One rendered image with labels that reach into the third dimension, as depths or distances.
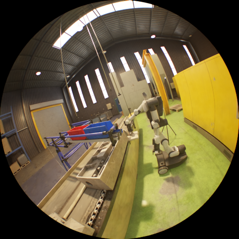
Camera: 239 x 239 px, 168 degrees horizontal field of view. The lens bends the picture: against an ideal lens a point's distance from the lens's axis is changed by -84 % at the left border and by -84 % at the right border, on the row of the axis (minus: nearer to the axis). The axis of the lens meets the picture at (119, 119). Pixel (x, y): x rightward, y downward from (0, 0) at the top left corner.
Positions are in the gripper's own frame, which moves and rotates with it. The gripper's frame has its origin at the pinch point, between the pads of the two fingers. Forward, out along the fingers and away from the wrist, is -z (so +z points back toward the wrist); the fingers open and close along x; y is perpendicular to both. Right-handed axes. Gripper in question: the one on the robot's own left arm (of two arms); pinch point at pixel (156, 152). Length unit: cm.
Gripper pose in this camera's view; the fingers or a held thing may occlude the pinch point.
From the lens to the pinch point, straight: 137.1
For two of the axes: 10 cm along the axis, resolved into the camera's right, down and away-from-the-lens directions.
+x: -9.6, 1.1, 2.4
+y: -2.0, 2.7, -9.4
